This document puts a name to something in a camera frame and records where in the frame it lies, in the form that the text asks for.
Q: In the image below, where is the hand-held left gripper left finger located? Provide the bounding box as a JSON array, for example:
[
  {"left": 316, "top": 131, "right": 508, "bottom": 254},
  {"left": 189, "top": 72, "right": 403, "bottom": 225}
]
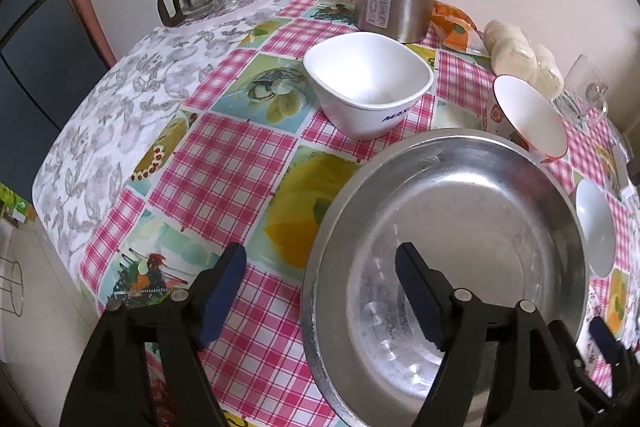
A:
[{"left": 59, "top": 243, "right": 248, "bottom": 427}]

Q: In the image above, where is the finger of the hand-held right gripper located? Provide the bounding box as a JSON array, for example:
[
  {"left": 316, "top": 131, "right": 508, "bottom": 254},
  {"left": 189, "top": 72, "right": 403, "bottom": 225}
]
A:
[
  {"left": 588, "top": 316, "right": 632, "bottom": 370},
  {"left": 550, "top": 320, "right": 619, "bottom": 413}
]

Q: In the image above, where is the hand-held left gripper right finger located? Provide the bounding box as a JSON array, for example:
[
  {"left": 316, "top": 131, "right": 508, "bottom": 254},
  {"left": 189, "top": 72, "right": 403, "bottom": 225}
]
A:
[{"left": 394, "top": 243, "right": 586, "bottom": 427}]

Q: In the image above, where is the large steel basin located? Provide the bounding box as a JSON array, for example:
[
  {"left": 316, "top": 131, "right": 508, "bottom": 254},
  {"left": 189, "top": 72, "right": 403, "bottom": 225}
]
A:
[{"left": 300, "top": 127, "right": 591, "bottom": 427}]

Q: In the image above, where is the red-rimmed white bowl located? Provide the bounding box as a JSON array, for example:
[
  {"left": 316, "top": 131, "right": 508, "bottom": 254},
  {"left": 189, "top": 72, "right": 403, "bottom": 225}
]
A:
[{"left": 482, "top": 74, "right": 569, "bottom": 165}]

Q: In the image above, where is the small white round bowl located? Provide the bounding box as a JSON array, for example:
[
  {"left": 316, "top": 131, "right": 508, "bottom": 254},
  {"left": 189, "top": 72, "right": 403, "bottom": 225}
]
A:
[{"left": 574, "top": 179, "right": 617, "bottom": 279}]

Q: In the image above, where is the pink checked fruit tablecloth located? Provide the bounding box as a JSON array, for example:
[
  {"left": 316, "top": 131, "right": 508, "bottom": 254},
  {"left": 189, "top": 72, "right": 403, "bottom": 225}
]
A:
[{"left": 80, "top": 0, "right": 636, "bottom": 427}]

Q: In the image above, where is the white card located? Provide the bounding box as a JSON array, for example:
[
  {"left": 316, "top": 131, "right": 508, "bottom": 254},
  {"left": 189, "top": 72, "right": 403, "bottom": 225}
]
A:
[{"left": 612, "top": 147, "right": 632, "bottom": 188}]

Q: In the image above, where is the grey floral white cloth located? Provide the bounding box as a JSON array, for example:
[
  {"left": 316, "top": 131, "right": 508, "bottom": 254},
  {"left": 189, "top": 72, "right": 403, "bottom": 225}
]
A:
[{"left": 31, "top": 0, "right": 296, "bottom": 303}]

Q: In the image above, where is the green box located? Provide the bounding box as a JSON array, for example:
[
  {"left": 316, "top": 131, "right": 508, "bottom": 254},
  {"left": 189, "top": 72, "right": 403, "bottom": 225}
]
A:
[{"left": 0, "top": 182, "right": 37, "bottom": 228}]

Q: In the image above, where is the white square bowl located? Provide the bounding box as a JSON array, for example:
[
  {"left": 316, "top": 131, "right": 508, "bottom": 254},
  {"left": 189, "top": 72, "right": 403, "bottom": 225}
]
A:
[{"left": 302, "top": 32, "right": 435, "bottom": 142}]

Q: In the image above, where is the clear glass mug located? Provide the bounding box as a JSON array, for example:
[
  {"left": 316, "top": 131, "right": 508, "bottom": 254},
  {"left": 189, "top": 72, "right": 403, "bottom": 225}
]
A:
[{"left": 550, "top": 54, "right": 611, "bottom": 122}]

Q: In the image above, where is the bag of white buns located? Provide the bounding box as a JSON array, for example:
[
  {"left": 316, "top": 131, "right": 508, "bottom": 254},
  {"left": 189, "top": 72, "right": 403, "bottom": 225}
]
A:
[{"left": 482, "top": 19, "right": 566, "bottom": 100}]

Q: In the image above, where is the orange plastic bag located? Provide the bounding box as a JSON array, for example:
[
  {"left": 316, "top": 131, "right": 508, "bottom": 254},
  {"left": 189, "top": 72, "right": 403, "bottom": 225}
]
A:
[{"left": 431, "top": 1, "right": 488, "bottom": 55}]

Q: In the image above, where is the dark cabinet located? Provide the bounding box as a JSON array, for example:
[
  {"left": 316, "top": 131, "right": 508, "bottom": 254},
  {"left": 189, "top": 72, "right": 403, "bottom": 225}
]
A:
[{"left": 0, "top": 0, "right": 106, "bottom": 178}]

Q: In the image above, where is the brown chair back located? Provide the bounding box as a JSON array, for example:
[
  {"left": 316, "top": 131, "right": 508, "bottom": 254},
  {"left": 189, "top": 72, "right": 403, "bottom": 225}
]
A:
[{"left": 69, "top": 0, "right": 117, "bottom": 68}]

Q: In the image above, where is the wire rack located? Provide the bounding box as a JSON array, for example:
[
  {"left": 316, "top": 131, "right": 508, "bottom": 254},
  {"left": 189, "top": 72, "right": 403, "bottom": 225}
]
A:
[{"left": 0, "top": 257, "right": 25, "bottom": 318}]

